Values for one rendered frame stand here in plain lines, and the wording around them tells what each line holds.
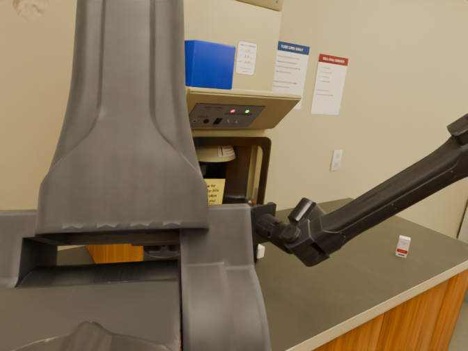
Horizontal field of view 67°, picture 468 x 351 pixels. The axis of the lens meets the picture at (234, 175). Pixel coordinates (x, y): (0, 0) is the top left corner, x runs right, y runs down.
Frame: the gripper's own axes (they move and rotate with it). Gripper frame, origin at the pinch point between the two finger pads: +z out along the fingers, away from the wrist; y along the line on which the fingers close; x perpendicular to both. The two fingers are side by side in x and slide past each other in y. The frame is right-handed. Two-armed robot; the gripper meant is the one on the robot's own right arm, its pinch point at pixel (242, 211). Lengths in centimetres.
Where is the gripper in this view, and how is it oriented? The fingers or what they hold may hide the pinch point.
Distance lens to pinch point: 94.2
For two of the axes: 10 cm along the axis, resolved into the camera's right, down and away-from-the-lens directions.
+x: -8.1, 0.8, -5.8
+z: -5.7, -2.8, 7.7
